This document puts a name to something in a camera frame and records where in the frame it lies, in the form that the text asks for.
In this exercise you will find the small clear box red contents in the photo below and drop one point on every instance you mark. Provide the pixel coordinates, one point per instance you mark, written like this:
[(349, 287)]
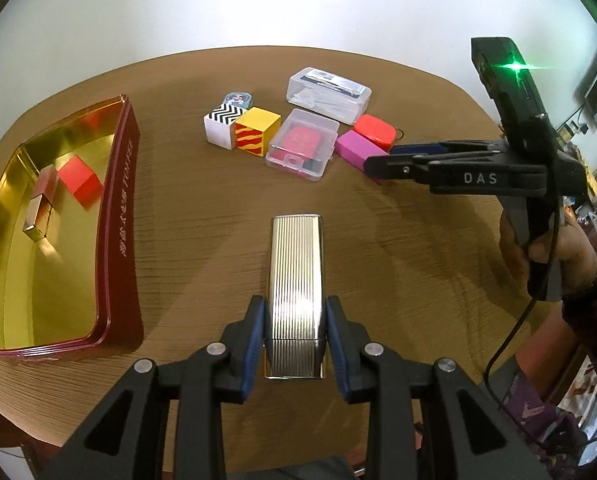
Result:
[(301, 145)]

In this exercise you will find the yellow red striped cube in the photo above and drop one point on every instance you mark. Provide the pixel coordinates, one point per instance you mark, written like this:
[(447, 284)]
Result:
[(256, 132)]

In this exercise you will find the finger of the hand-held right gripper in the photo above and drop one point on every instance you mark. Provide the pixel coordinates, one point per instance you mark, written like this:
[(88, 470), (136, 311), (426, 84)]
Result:
[(418, 148), (396, 167)]

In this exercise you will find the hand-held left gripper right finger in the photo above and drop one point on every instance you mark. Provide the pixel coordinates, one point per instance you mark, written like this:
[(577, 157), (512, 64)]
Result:
[(337, 342)]

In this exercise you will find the large clear plastic box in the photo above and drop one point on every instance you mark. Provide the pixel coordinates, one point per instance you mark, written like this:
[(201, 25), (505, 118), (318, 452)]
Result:
[(328, 92)]

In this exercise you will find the silver ribbed metal case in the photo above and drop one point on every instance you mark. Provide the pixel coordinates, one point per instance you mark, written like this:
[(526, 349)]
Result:
[(296, 285)]

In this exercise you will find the gold rectangular block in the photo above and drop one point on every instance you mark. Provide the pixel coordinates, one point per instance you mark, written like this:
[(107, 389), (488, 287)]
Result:
[(39, 212)]

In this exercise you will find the person's right hand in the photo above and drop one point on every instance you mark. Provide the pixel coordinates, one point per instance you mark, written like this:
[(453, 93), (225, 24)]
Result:
[(578, 255)]

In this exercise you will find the person's right forearm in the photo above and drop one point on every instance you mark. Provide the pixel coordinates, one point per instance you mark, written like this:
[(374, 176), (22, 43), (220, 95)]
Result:
[(595, 320)]

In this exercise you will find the red tin box gold interior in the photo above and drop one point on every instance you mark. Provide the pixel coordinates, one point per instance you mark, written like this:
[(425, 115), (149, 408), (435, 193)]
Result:
[(123, 240)]

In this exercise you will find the magenta block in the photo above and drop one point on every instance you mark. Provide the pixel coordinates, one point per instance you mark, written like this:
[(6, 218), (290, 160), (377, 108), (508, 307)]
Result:
[(356, 149)]

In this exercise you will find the purple patterned clothing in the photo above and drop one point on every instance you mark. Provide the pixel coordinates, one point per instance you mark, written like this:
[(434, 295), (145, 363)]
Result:
[(553, 420)]

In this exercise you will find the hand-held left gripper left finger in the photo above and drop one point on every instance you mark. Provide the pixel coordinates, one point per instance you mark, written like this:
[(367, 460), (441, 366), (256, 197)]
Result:
[(253, 342)]

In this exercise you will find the cluttered shelf goods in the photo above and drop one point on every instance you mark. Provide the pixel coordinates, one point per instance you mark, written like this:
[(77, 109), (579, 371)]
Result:
[(595, 195)]

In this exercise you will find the black white zigzag cube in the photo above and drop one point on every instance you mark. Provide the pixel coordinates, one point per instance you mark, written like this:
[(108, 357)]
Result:
[(218, 127)]

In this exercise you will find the orange red rounded case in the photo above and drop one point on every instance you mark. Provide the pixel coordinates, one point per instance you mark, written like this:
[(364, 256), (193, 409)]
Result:
[(376, 130)]

